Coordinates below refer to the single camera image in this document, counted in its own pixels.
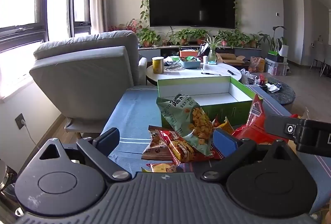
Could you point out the black television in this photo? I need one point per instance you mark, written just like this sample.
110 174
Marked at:
191 1

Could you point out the brown snack packet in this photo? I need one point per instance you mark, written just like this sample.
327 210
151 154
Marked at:
155 146

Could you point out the clear storage box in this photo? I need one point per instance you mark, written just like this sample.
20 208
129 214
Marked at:
276 69

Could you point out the pale green snack packet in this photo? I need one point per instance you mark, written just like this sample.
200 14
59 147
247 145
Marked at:
178 115

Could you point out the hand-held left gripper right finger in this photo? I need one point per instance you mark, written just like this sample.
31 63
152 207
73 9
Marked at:
225 141

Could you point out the grey dining chair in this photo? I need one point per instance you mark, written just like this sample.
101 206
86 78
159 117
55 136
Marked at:
316 57
327 63

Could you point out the red yellow snack packet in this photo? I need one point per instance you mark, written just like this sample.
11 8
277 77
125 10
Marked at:
182 149

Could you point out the white plastic bag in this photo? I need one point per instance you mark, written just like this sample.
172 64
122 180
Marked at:
244 76

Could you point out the wall socket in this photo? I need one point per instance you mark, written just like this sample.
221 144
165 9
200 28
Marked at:
20 121

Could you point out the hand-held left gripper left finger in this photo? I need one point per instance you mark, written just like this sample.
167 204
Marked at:
108 140

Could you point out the orange yellow snack packet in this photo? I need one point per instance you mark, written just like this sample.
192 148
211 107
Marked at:
224 127

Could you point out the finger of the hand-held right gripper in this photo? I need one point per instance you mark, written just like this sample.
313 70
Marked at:
274 127

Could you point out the white cup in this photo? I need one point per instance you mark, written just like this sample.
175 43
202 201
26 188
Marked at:
205 59

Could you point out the open cardboard box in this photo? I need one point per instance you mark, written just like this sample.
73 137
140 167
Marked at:
230 61

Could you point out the white round table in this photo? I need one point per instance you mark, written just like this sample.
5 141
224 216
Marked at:
191 74

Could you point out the dark shiny object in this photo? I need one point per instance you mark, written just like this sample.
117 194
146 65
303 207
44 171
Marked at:
5 177

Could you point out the white crumpled tissue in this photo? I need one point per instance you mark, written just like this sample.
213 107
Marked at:
272 87

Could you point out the dark marble round table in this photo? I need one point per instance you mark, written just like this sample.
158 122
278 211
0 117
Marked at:
280 96

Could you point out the potted green plant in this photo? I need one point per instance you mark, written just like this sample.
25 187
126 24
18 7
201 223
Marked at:
199 35
183 36
240 39
254 41
148 37
224 37

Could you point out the grey armchair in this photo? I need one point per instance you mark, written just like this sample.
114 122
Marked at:
82 79

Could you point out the glass vase with plant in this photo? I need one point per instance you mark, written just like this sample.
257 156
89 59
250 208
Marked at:
212 55

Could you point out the large red snack packet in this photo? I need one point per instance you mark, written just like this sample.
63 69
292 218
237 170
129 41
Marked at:
254 125

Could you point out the blue basket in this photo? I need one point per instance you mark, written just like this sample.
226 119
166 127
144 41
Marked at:
190 64

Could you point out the green black box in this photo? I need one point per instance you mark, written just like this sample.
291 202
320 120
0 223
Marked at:
274 56

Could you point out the black pen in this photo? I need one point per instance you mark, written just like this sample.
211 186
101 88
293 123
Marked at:
210 73

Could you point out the white planter with tall plant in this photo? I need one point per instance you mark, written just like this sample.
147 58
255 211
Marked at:
283 49

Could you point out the clear plastic wrap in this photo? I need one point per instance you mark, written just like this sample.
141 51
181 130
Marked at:
171 65

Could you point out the green cardboard box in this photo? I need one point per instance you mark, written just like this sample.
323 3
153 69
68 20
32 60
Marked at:
219 113

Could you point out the yellow canister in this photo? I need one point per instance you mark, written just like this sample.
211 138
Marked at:
158 65

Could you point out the orange box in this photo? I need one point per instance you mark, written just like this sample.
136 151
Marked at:
188 53

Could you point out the red flower plant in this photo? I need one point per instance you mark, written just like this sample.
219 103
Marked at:
130 25

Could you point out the grey television cabinet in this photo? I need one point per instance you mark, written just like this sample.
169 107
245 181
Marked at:
152 53

